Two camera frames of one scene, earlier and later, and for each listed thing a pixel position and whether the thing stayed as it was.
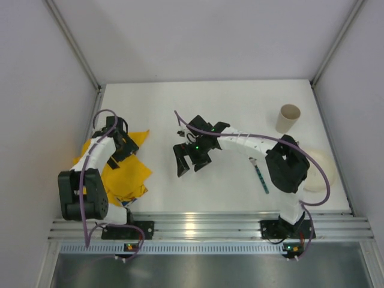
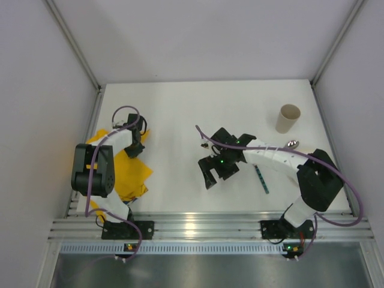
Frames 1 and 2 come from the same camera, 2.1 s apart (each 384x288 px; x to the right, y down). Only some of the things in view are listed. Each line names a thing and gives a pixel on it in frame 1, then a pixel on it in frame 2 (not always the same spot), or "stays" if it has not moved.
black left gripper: [126, 147] to [134, 149]
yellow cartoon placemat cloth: [127, 182] stays
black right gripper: [192, 156] to [216, 162]
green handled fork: [253, 161] stays
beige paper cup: [288, 116] stays
